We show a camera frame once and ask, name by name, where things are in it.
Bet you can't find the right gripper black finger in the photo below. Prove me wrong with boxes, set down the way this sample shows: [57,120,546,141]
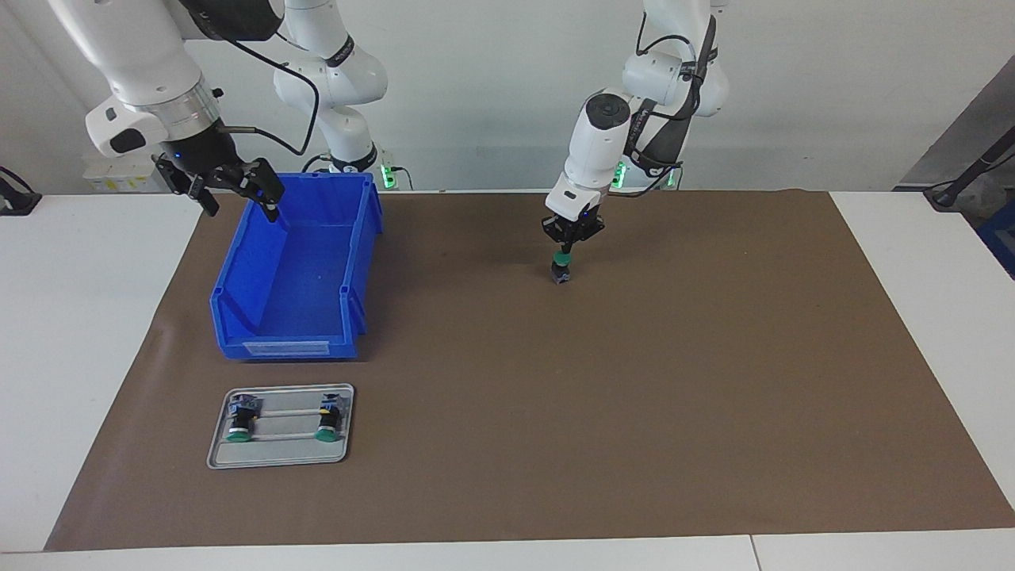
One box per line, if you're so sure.
[238,157,285,223]
[155,159,221,217]

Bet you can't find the white socket box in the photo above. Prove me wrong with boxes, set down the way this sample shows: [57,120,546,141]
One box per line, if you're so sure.
[82,153,165,194]

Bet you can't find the blue plastic storage bin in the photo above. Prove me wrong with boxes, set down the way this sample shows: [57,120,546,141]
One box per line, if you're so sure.
[209,171,385,362]

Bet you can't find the brown paper table mat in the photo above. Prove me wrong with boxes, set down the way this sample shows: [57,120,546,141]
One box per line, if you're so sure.
[44,189,1015,552]

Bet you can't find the silver metal tray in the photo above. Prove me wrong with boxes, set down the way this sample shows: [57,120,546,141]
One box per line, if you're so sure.
[206,383,355,470]

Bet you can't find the black stand pole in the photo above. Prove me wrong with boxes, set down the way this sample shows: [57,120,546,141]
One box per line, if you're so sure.
[924,125,1015,211]

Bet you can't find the blue crate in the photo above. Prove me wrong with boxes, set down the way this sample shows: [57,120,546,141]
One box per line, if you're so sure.
[977,202,1015,280]

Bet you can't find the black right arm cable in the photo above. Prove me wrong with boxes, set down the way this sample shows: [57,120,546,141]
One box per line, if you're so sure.
[213,24,322,158]

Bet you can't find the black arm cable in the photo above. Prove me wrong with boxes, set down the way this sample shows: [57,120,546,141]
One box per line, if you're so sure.
[611,12,718,199]
[213,24,322,158]

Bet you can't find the black clamp mount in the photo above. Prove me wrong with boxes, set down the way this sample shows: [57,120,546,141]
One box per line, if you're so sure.
[0,165,42,217]

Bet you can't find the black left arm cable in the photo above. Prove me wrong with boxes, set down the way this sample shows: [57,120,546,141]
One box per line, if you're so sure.
[611,12,718,199]

